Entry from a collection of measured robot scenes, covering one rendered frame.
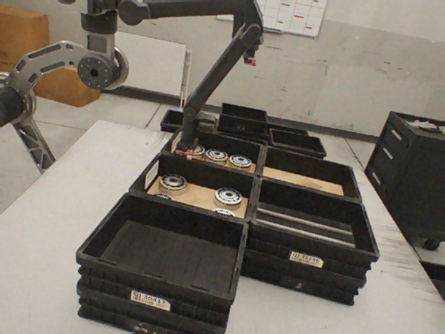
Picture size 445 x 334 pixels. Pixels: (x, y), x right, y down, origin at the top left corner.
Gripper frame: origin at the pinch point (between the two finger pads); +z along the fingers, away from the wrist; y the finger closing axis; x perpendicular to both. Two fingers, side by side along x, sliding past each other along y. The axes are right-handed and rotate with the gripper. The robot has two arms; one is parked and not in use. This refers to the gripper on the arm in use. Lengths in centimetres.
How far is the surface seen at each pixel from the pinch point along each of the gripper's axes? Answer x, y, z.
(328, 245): -56, -36, -3
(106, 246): 6, -53, 5
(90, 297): 3, -68, 9
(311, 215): -54, -8, 6
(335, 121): -106, 320, 62
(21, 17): 249, 215, -5
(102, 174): 37.0, -1.0, 16.0
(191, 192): -7.8, -14.6, 4.8
